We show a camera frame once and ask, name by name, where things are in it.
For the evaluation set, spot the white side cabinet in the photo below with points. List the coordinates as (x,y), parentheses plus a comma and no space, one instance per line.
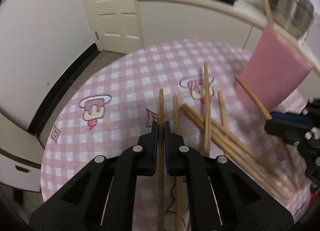
(21,157)

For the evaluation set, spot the cream panel door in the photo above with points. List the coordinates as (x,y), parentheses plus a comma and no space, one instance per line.
(113,23)

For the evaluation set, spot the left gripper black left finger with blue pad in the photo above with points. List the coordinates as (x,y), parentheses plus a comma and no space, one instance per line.
(101,195)

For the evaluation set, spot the pink cylindrical utensil cup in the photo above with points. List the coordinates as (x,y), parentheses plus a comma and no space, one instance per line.
(275,69)

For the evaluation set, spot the white kitchen counter cabinet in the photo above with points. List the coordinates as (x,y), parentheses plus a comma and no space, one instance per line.
(160,21)

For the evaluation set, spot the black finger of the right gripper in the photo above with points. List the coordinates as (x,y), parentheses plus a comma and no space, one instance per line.
(290,132)

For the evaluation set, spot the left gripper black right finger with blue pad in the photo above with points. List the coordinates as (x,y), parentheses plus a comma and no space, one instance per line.
(220,195)

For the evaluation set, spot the short-looking wooden chopstick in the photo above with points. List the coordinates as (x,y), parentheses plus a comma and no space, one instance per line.
(222,108)

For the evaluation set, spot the wooden chopstick diagonal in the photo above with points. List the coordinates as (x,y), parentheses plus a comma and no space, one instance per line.
(220,143)
(225,133)

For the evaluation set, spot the pink checkered tablecloth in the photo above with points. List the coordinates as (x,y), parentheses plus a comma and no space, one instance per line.
(120,103)

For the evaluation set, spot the stainless steel steamer pot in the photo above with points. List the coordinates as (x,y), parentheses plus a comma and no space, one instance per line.
(294,16)

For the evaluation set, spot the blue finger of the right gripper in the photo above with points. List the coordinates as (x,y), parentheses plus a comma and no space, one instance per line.
(292,117)

